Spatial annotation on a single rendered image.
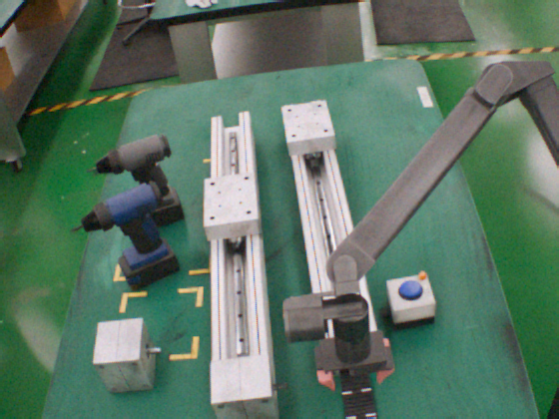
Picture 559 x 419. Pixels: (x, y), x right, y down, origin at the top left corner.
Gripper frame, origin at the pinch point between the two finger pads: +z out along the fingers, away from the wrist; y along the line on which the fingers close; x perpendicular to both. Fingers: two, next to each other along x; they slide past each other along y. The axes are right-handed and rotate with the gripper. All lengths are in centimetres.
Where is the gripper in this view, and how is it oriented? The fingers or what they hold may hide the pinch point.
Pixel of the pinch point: (355, 381)
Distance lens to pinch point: 115.1
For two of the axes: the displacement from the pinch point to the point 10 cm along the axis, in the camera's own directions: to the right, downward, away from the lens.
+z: 1.3, 7.6, 6.4
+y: -9.9, 1.4, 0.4
